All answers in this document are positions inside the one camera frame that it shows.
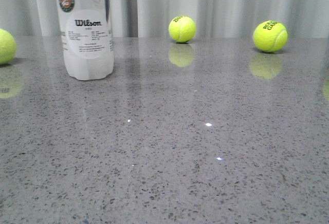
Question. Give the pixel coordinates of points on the white Wilson tennis ball can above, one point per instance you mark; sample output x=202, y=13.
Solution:
x=86, y=34

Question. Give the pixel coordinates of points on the centre tennis ball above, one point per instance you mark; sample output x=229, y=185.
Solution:
x=182, y=29

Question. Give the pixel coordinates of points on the right Roland Garros tennis ball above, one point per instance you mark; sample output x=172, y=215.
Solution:
x=270, y=36

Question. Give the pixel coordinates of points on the far left tennis ball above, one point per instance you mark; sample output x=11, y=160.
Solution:
x=7, y=47

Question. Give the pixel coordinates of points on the grey pleated curtain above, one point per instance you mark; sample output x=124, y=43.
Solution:
x=150, y=18

